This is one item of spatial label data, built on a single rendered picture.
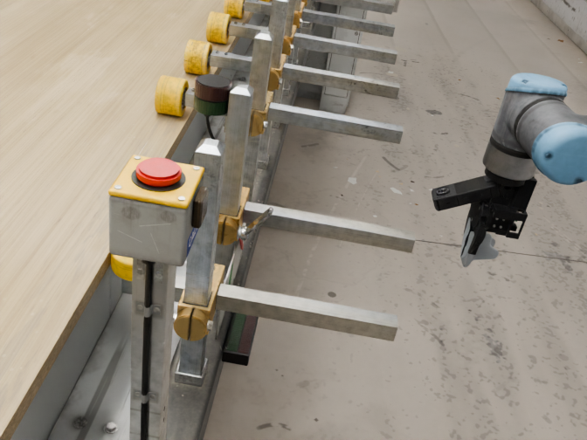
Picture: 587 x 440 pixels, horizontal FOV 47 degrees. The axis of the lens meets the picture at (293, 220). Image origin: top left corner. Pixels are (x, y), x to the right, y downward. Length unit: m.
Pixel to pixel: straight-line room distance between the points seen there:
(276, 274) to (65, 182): 1.41
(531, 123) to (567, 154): 0.08
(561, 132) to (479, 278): 1.79
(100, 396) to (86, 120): 0.56
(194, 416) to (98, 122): 0.65
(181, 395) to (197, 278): 0.22
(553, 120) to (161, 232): 0.65
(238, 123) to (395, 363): 1.33
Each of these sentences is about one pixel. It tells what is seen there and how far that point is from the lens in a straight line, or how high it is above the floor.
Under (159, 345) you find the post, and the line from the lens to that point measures 0.71.
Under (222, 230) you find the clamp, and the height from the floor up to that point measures 0.85.
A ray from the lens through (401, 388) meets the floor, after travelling 2.20.
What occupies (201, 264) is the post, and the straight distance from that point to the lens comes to 0.97.
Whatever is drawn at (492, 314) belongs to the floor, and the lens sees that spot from 2.62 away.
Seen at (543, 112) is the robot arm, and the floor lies 1.18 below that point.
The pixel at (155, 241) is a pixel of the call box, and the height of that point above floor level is 1.18.
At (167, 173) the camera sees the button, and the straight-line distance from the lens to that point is 0.60.
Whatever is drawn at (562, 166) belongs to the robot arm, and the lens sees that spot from 1.04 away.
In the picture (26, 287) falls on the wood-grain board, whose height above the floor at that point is 0.90.
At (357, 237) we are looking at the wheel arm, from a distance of 1.26.
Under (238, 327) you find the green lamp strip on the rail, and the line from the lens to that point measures 1.23.
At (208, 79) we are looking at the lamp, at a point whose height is 1.11.
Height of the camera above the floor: 1.53
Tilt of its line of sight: 33 degrees down
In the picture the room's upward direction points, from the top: 10 degrees clockwise
